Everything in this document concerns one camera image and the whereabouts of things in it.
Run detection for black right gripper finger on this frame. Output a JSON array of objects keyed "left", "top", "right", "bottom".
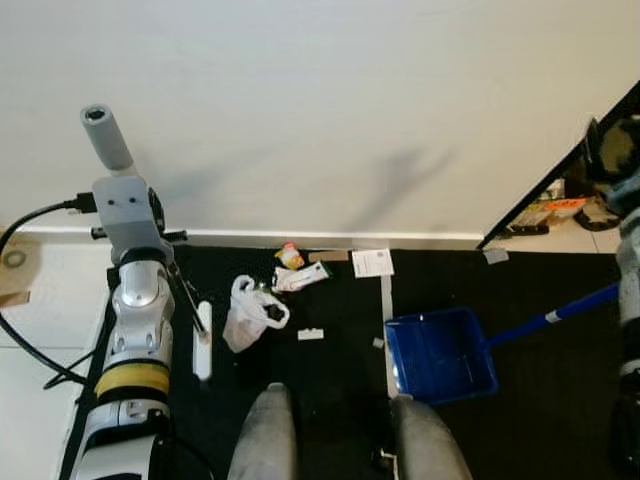
[{"left": 584, "top": 118, "right": 607, "bottom": 181}]

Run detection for grey handled white broom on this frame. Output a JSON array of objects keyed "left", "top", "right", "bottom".
[{"left": 80, "top": 103, "right": 214, "bottom": 383}]

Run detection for blue plastic dustpan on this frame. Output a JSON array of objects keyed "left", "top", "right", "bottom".
[{"left": 385, "top": 283, "right": 621, "bottom": 404}]

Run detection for mixed floor clutter pile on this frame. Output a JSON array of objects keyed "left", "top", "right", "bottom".
[{"left": 505, "top": 180, "right": 640, "bottom": 236}]

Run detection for black floor mat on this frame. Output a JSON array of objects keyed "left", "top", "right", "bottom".
[{"left": 60, "top": 245, "right": 640, "bottom": 480}]

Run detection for white plastic bag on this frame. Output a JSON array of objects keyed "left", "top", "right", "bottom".
[{"left": 222, "top": 275, "right": 291, "bottom": 353}]

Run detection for yellow snack packet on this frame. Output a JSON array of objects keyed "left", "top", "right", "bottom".
[{"left": 277, "top": 243, "right": 306, "bottom": 271}]

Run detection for brown cardboard box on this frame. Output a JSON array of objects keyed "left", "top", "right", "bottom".
[{"left": 0, "top": 235, "right": 43, "bottom": 309}]

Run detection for white paper label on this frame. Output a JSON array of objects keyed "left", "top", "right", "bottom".
[{"left": 352, "top": 249, "right": 395, "bottom": 278}]

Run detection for long white tape strip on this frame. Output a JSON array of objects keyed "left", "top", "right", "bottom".
[{"left": 378, "top": 275, "right": 401, "bottom": 401}]

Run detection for grey robot left leg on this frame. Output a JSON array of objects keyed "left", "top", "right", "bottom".
[{"left": 228, "top": 385, "right": 299, "bottom": 480}]

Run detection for grey robot leg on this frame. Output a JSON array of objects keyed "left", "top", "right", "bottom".
[
  {"left": 388, "top": 395, "right": 473, "bottom": 480},
  {"left": 228, "top": 385, "right": 299, "bottom": 480}
]

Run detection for grey robot right leg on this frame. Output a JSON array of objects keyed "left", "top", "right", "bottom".
[{"left": 388, "top": 395, "right": 473, "bottom": 480}]

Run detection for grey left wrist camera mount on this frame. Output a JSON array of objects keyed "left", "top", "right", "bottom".
[{"left": 93, "top": 172, "right": 173, "bottom": 263}]

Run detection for black door frame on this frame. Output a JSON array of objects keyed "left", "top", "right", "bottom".
[{"left": 478, "top": 82, "right": 640, "bottom": 251}]

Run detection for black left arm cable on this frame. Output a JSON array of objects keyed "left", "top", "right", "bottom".
[{"left": 0, "top": 195, "right": 101, "bottom": 389}]

